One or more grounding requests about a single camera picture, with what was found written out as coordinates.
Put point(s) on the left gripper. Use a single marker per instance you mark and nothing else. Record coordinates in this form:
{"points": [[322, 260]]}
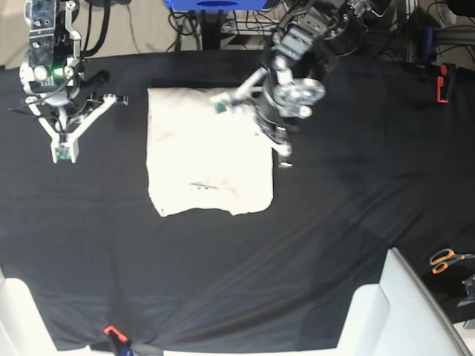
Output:
{"points": [[284, 99]]}

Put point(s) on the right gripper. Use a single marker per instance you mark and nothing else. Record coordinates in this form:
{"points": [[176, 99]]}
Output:
{"points": [[64, 88]]}

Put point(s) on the white T-shirt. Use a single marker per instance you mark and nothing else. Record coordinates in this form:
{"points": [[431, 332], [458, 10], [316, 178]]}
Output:
{"points": [[197, 158]]}

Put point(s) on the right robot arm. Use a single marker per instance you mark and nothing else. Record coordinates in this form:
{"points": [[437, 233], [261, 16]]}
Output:
{"points": [[53, 37]]}

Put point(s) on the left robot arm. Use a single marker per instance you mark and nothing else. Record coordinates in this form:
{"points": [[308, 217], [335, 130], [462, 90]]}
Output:
{"points": [[304, 47]]}

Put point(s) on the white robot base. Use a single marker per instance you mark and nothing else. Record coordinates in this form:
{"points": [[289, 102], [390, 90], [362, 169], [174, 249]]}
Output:
{"points": [[23, 331], [398, 316]]}

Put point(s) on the black table leg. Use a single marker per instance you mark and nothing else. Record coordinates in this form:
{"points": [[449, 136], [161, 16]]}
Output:
{"points": [[211, 22]]}

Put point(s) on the blue box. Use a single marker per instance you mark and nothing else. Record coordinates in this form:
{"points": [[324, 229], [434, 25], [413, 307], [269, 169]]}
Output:
{"points": [[216, 4]]}

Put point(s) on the black table cloth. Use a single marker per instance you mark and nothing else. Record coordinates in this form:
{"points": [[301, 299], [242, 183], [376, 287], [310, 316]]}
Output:
{"points": [[381, 164]]}

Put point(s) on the red black clamp right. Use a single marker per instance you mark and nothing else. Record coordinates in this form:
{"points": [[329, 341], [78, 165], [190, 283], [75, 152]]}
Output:
{"points": [[444, 82]]}

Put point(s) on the red black clamp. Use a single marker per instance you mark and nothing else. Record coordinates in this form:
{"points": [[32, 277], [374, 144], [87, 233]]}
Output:
{"points": [[444, 82], [122, 346]]}

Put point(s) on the red black clamp front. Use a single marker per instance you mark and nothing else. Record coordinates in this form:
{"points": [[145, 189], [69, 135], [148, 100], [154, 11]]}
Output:
{"points": [[122, 346]]}

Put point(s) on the orange handled scissors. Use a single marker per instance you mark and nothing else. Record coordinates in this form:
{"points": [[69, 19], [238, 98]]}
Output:
{"points": [[445, 258]]}

